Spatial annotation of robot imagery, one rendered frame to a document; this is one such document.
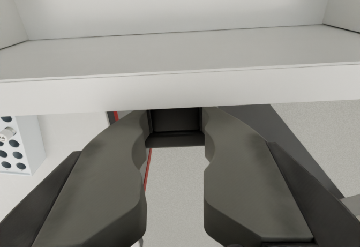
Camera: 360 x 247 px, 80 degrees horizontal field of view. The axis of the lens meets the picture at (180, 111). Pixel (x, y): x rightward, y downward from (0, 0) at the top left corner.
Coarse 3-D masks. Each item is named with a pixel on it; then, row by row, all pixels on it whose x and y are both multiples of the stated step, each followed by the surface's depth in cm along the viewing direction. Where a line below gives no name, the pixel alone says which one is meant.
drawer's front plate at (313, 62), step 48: (48, 48) 14; (96, 48) 13; (144, 48) 13; (192, 48) 12; (240, 48) 12; (288, 48) 11; (336, 48) 11; (0, 96) 9; (48, 96) 9; (96, 96) 9; (144, 96) 9; (192, 96) 9; (240, 96) 9; (288, 96) 9; (336, 96) 9
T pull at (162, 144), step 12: (180, 108) 12; (192, 108) 12; (156, 120) 12; (168, 120) 12; (180, 120) 12; (192, 120) 12; (156, 132) 12; (168, 132) 12; (180, 132) 12; (192, 132) 12; (156, 144) 13; (168, 144) 13; (180, 144) 13; (192, 144) 13; (204, 144) 13
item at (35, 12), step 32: (0, 0) 14; (32, 0) 16; (64, 0) 16; (96, 0) 16; (128, 0) 16; (160, 0) 16; (192, 0) 16; (224, 0) 16; (256, 0) 16; (288, 0) 16; (320, 0) 16; (352, 0) 14; (0, 32) 14; (32, 32) 17; (64, 32) 17; (96, 32) 17; (128, 32) 17; (160, 32) 17
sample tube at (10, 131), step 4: (8, 128) 26; (12, 128) 26; (0, 132) 25; (4, 132) 25; (8, 132) 25; (12, 132) 26; (0, 136) 25; (4, 136) 25; (8, 136) 25; (0, 140) 25; (4, 140) 25
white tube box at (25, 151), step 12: (0, 120) 25; (12, 120) 25; (24, 120) 27; (36, 120) 29; (24, 132) 27; (36, 132) 29; (0, 144) 28; (12, 144) 28; (24, 144) 27; (36, 144) 30; (0, 156) 28; (12, 156) 28; (24, 156) 28; (36, 156) 30; (0, 168) 29; (12, 168) 29; (24, 168) 30; (36, 168) 30
